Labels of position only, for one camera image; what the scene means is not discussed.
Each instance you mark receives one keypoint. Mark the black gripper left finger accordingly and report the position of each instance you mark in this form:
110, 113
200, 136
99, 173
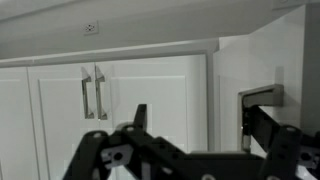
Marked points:
140, 150

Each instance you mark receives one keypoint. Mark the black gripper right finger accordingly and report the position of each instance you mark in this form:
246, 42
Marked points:
283, 146

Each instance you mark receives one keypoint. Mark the white wall outlet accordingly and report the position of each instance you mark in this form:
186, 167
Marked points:
90, 28

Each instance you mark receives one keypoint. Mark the white upper cabinet frame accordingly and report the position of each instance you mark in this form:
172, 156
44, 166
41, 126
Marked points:
133, 50

